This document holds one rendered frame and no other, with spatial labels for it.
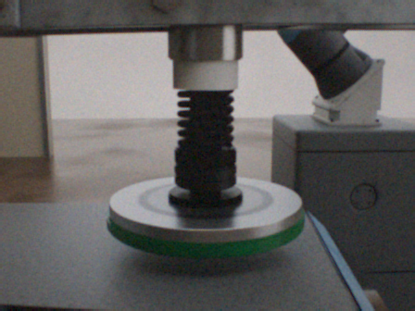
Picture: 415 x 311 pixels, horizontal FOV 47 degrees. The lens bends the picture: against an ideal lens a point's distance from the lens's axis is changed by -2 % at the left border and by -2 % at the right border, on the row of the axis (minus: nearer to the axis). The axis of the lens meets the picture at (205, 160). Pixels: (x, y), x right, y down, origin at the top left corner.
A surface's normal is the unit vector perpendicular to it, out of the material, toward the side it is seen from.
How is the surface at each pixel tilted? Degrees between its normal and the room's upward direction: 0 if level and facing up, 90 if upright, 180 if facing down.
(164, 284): 0
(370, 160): 90
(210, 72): 90
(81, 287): 0
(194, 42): 90
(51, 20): 90
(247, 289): 0
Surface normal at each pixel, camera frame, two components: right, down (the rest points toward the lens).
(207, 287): 0.00, -0.98
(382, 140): 0.04, 0.20
